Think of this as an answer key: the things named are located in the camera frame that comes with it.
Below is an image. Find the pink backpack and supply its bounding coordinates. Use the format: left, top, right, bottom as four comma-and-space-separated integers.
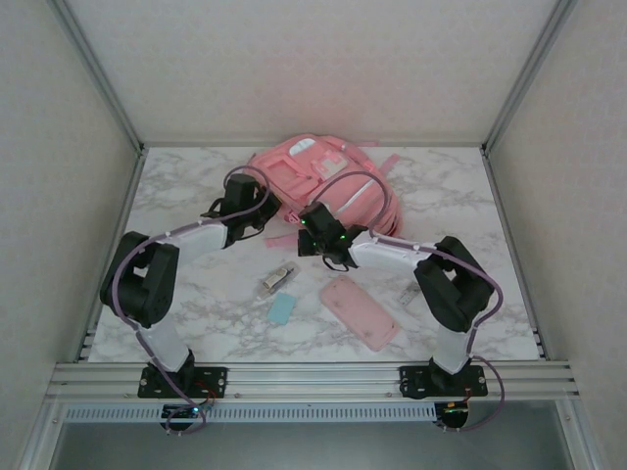
243, 134, 404, 249

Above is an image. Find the light blue eraser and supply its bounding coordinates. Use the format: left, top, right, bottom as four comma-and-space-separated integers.
267, 292, 298, 325

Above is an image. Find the pink pencil case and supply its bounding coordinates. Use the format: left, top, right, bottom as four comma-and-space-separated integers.
318, 274, 399, 353

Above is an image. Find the aluminium side rail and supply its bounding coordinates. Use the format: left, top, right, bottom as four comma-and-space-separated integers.
479, 144, 549, 362
72, 144, 149, 363

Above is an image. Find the aluminium rail beam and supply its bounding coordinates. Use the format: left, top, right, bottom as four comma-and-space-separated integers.
46, 360, 582, 403

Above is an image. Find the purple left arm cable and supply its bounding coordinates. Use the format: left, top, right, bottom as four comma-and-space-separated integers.
110, 164, 275, 437

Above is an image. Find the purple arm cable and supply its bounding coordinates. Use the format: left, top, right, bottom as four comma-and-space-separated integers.
110, 164, 275, 437
362, 169, 506, 435

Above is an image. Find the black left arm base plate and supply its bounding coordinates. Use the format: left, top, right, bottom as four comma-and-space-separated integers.
138, 365, 229, 399

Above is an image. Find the white slotted cable duct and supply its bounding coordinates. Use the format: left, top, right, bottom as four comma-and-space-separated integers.
63, 403, 438, 423

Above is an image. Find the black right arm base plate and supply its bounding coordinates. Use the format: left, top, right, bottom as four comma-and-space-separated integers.
399, 364, 490, 398

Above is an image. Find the aluminium frame post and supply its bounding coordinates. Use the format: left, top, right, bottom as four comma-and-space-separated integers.
51, 0, 148, 154
481, 0, 582, 156

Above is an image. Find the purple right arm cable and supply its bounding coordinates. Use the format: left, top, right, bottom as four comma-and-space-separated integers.
362, 169, 506, 435

